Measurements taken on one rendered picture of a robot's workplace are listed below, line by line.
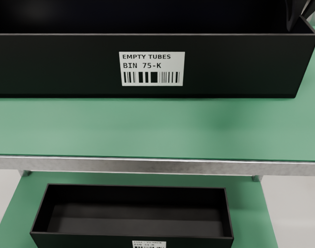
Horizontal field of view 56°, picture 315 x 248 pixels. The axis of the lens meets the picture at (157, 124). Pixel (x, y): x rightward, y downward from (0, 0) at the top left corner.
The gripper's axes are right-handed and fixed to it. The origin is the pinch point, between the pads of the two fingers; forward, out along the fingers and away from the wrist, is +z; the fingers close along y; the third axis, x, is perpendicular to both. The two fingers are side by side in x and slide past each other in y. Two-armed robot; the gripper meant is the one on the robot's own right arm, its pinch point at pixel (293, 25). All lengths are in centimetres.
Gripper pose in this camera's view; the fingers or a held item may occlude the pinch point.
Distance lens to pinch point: 56.8
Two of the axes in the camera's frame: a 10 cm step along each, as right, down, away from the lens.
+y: -10.0, 0.1, 0.0
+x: 0.0, 6.9, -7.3
